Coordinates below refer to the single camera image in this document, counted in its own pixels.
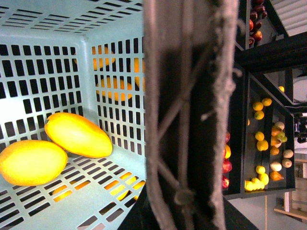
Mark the brown basket handle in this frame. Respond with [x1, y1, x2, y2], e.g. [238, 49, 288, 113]
[143, 0, 241, 230]

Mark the yellow mango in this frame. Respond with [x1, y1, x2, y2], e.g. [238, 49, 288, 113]
[45, 112, 113, 158]
[0, 140, 68, 186]

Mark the light blue plastic basket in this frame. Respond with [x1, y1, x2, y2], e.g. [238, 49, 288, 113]
[0, 0, 146, 230]

